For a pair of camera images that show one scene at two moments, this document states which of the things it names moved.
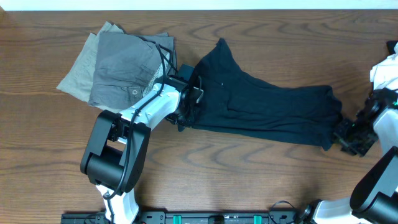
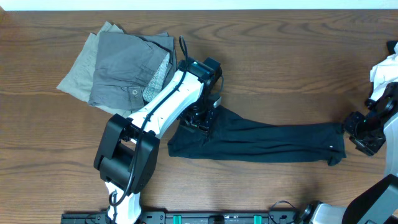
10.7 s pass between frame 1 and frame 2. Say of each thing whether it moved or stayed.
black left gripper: moved
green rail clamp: stayed
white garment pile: stayed
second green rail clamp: stayed
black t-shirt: moved
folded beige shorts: stayed
